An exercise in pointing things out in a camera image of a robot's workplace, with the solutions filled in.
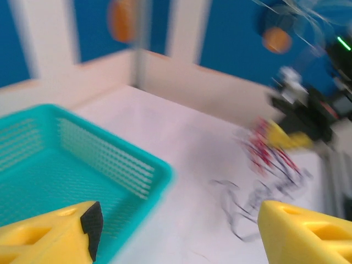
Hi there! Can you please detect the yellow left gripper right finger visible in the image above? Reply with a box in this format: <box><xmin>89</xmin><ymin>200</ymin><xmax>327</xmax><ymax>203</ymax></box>
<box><xmin>257</xmin><ymin>200</ymin><xmax>352</xmax><ymax>264</ymax></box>

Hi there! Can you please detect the thin red cable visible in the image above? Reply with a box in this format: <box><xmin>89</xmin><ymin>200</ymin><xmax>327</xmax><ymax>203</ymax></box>
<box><xmin>241</xmin><ymin>117</ymin><xmax>301</xmax><ymax>177</ymax></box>

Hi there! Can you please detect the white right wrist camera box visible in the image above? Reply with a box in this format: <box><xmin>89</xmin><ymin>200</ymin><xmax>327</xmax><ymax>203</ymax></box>
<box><xmin>278</xmin><ymin>67</ymin><xmax>303</xmax><ymax>97</ymax></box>

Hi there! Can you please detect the aluminium frame post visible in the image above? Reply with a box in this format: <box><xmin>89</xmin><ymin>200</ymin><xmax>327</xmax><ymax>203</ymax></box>
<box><xmin>133</xmin><ymin>0</ymin><xmax>148</xmax><ymax>89</ymax></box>

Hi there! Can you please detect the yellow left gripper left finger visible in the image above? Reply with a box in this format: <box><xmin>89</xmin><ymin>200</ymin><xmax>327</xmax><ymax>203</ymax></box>
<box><xmin>0</xmin><ymin>200</ymin><xmax>104</xmax><ymax>264</ymax></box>

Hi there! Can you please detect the teal plastic basket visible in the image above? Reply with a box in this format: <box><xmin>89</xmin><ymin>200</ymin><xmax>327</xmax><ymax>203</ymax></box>
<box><xmin>0</xmin><ymin>103</ymin><xmax>175</xmax><ymax>264</ymax></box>

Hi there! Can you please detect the aluminium side rail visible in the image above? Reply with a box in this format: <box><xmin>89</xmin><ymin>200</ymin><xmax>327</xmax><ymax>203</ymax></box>
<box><xmin>318</xmin><ymin>148</ymin><xmax>352</xmax><ymax>221</ymax></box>

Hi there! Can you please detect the thin dark cable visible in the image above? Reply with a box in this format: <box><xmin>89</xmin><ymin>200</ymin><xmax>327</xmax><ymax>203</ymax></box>
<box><xmin>210</xmin><ymin>153</ymin><xmax>314</xmax><ymax>243</ymax></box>

